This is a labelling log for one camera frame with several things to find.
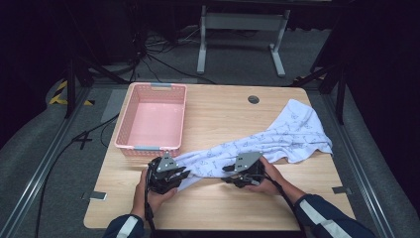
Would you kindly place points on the white towel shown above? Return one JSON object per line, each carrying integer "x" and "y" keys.
{"x": 290, "y": 132}

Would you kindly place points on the person's right hand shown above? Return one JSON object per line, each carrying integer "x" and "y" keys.
{"x": 275, "y": 183}

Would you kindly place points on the aluminium floor rail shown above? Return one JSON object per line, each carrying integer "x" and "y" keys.
{"x": 39, "y": 172}

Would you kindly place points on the grey metal table frame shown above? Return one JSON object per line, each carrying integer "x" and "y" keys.
{"x": 242, "y": 21}

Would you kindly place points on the grey round table grommet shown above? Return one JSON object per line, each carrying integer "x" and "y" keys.
{"x": 253, "y": 99}

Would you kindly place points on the black metal stand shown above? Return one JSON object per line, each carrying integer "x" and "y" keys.
{"x": 340, "y": 95}
{"x": 70, "y": 89}

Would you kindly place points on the grey tape piece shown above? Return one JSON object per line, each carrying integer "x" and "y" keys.
{"x": 95, "y": 195}
{"x": 341, "y": 190}

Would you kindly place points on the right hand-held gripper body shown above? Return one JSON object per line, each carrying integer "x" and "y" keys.
{"x": 249, "y": 165}

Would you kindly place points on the person's left hand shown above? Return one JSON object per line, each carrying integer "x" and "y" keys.
{"x": 155, "y": 200}

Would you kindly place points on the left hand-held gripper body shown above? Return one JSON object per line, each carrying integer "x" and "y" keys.
{"x": 163, "y": 180}

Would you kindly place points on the pink plastic basket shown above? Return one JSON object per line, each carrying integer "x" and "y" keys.
{"x": 155, "y": 122}

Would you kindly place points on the yellow black floor tape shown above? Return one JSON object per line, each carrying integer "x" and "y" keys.
{"x": 57, "y": 97}

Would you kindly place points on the black floor tape mark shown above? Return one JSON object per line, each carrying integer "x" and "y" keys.
{"x": 82, "y": 140}

